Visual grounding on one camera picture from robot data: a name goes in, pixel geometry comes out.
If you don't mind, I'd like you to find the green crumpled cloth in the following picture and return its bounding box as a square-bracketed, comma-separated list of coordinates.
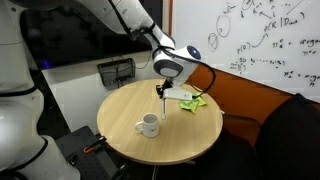
[179, 94, 208, 115]

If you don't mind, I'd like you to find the black clamp orange handle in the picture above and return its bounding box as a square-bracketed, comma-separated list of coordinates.
[111, 163, 130, 180]
[83, 135, 108, 155]

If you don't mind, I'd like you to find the black wall television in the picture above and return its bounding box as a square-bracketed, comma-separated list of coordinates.
[19, 0, 164, 70]

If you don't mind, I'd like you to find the black office chair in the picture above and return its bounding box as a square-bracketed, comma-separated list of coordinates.
[229, 93, 320, 180]

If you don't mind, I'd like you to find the white ceramic mug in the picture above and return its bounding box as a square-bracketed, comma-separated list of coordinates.
[134, 113, 161, 138]

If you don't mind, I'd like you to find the metal table leg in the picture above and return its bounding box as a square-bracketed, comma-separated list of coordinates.
[151, 164, 160, 180]

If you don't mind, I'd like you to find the black and silver marker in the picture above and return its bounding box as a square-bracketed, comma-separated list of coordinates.
[160, 97, 167, 121]

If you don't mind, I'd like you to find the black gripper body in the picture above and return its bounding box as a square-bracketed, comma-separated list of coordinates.
[162, 77, 179, 92]

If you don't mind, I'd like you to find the black wire mesh basket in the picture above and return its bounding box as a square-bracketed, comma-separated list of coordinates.
[97, 58, 136, 88]

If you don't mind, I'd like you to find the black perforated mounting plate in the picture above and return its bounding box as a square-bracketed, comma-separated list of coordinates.
[54, 125, 134, 180]

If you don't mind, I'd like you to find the white whiteboard with writing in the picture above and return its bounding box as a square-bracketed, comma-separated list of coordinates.
[171, 0, 320, 103]

